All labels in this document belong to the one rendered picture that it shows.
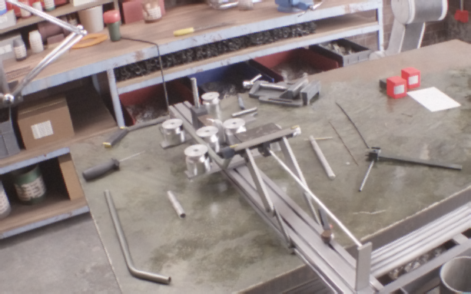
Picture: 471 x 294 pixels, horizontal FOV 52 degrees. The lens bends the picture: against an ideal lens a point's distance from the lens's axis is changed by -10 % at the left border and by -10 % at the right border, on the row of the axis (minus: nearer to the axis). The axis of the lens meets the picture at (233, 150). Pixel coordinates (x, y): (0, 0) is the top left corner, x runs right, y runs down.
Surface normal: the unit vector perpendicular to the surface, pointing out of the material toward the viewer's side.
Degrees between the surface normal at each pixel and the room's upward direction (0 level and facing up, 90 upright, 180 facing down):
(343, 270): 0
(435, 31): 90
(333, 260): 0
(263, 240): 0
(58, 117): 91
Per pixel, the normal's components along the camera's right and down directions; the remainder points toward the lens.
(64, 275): -0.11, -0.87
